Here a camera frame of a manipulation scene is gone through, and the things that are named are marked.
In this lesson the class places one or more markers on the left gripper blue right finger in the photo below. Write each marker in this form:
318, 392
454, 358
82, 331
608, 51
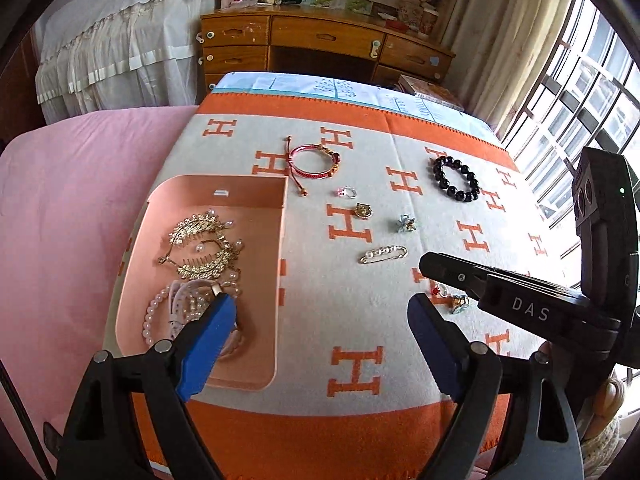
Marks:
538, 439

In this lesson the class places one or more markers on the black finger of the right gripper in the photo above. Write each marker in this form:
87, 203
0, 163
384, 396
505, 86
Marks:
461, 274

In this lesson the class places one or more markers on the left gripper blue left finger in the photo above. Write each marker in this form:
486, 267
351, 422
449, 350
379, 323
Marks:
102, 438

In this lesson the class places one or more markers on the silver blue flower brooch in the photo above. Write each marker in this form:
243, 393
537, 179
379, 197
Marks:
406, 223

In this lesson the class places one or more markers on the pearl safety pin brooch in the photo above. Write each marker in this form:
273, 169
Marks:
383, 253

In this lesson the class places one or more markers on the white smart band watch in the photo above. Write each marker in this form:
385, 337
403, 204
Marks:
188, 301

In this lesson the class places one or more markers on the gold leaf hair comb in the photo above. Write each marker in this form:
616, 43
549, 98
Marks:
200, 248

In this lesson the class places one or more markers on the pink plastic tray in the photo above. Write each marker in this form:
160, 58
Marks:
248, 360

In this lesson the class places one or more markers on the person right hand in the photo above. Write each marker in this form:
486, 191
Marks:
596, 412

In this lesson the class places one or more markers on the orange grey H blanket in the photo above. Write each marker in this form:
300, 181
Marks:
352, 397

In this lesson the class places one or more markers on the stack of books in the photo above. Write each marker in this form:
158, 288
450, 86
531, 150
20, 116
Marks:
428, 91

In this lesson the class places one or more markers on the blue patterned sheet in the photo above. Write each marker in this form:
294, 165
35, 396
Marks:
282, 84

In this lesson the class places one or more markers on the pink bed sheet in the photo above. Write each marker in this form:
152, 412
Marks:
70, 194

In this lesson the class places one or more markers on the beige curtain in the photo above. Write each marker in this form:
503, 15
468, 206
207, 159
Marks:
500, 47

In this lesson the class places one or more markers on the wooden desk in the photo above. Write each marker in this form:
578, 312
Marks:
318, 42

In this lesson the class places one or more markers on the white lace covered furniture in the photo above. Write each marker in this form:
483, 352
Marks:
112, 54

